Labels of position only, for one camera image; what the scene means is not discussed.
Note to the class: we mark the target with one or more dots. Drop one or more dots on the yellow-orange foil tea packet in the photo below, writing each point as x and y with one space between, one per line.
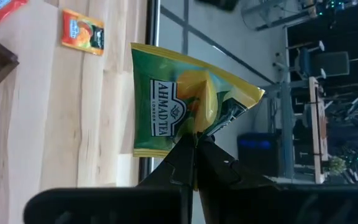
82 32
2 7

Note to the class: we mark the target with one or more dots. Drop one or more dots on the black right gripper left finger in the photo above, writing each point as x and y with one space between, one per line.
104 205

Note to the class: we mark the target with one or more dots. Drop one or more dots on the small background potted plant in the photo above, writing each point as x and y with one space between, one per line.
336 165

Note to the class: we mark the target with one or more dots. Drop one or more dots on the grey mesh office chair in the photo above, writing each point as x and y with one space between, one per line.
328 63

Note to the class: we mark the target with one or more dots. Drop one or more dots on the black computer tower blue lights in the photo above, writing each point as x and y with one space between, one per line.
256 155

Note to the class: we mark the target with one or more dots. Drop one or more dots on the wooden background table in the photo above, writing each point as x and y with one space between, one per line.
317 130

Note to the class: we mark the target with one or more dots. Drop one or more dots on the green-yellow foil tea packet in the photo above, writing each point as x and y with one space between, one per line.
166 93

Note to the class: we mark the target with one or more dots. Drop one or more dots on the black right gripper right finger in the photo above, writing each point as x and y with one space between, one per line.
259 205

